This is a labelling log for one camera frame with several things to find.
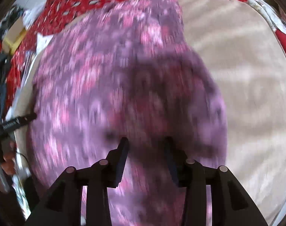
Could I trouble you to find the person's left hand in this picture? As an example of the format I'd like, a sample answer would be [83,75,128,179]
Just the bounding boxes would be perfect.
[0,151,16,176]

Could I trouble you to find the yellow cardboard box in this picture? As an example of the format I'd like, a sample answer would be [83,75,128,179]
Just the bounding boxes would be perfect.
[2,16,27,56]

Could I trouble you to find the beige fleece blanket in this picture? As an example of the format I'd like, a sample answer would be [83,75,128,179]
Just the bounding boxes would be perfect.
[12,0,286,225]

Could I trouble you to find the purple floral patterned garment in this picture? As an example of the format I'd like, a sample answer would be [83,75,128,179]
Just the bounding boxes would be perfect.
[27,0,227,225]

